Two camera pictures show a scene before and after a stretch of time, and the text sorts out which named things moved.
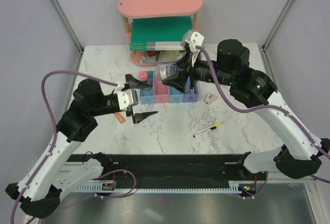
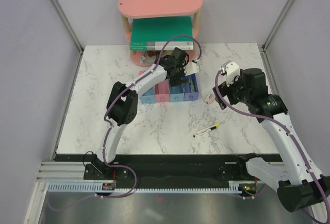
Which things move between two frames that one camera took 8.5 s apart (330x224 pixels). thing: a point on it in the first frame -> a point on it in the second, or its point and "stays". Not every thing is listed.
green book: (160, 33) stays
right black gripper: (178, 81) -> (227, 90)
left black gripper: (133, 83) -> (175, 81)
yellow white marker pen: (201, 132) stays
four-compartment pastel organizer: (160, 93) stays
